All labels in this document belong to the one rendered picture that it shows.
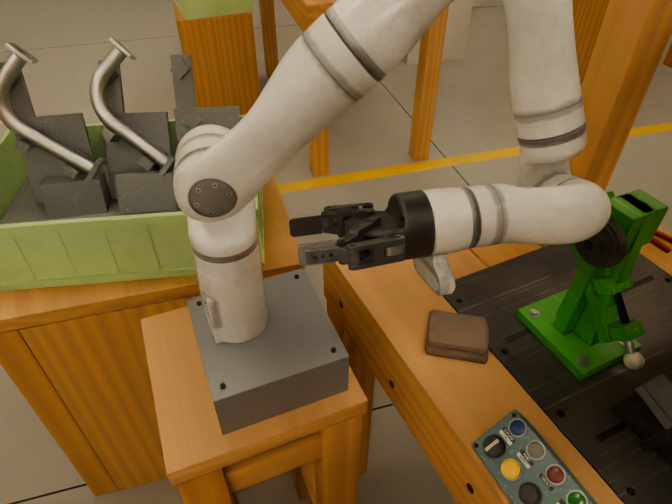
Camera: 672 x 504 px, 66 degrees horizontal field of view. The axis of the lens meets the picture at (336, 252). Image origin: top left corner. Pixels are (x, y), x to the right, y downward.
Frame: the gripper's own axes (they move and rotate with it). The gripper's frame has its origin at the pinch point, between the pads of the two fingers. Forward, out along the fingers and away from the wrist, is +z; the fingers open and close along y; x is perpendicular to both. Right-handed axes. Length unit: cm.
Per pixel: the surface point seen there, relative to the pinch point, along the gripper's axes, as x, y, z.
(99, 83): -16, -75, 34
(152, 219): 10, -50, 24
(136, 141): -3, -72, 28
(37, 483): 98, -85, 81
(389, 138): 35, -258, -83
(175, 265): 22, -55, 23
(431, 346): 26.7, -15.7, -20.7
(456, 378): 30.1, -11.0, -23.0
